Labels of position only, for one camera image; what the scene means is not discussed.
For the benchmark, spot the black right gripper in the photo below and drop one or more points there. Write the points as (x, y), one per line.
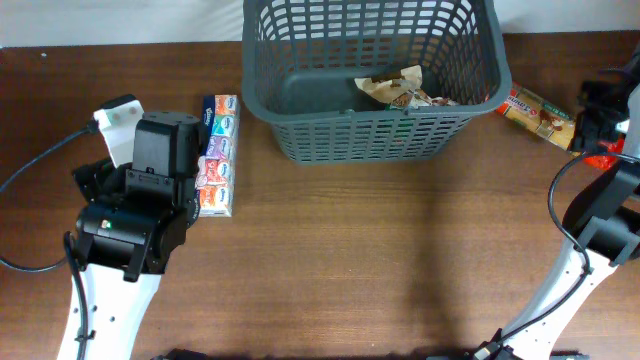
(584, 126)

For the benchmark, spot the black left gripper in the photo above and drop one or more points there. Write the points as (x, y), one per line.
(100, 181)

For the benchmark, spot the orange spaghetti packet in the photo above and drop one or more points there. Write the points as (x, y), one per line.
(552, 123)

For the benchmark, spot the grey plastic basket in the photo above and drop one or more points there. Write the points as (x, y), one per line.
(350, 81)

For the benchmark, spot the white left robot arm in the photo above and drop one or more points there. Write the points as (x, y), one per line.
(137, 213)

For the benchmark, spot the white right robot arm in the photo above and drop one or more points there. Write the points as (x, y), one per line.
(600, 233)

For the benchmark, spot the colourful Kleenex tissue pack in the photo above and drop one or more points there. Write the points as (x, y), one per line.
(216, 178)

